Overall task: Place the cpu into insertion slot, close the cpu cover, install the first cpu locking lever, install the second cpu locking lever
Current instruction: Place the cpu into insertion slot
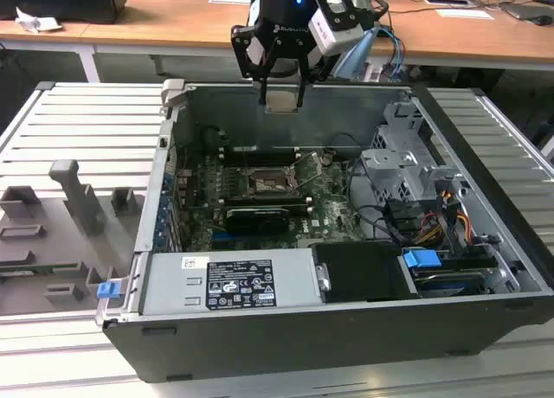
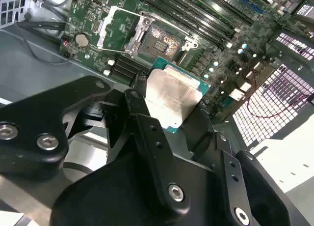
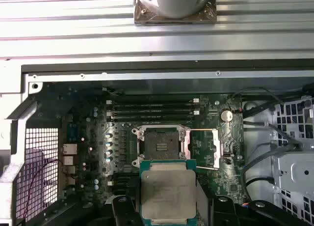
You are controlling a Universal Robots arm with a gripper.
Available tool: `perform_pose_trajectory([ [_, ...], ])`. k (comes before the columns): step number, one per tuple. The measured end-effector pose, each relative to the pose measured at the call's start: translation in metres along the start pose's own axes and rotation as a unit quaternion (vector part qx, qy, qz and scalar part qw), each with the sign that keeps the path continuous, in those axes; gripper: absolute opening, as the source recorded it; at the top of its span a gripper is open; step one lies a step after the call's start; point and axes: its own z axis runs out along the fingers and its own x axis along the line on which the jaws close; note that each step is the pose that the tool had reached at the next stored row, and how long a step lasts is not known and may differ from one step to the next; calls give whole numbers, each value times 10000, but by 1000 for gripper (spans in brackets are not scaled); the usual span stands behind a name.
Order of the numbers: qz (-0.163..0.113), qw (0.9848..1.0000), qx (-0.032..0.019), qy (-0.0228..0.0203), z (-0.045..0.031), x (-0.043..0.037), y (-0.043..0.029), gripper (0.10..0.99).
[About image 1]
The grey parts rack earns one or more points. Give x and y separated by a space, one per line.
78 199

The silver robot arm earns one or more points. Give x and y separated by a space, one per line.
359 54

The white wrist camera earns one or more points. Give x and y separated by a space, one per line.
335 39

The green motherboard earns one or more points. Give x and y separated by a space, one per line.
329 207

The crumpled white paper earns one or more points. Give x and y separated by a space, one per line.
36 22

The hard disk in blue carrier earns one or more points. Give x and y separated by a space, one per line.
422 258

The blue latch clip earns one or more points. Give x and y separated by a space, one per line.
108 290

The black RAM stick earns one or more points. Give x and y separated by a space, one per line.
259 156
268 199

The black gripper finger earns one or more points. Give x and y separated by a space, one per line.
309 71
239 47

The black open PC case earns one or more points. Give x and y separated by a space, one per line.
303 350

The black computer mouse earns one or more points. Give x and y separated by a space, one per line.
543 20

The white framed tablet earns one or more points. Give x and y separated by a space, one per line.
446 1

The black graphics card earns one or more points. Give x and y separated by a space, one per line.
255 220

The grey power supply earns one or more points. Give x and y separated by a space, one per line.
173 285

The CPU socket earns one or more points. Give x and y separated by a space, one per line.
264 185

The metal disk bay cage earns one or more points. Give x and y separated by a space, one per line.
389 160

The wooden desk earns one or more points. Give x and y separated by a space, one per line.
173 21

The CPU with silver top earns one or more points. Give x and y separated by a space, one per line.
281 103

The grey laptop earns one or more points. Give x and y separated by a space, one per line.
523 10

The black computer tower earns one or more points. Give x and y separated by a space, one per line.
56 2

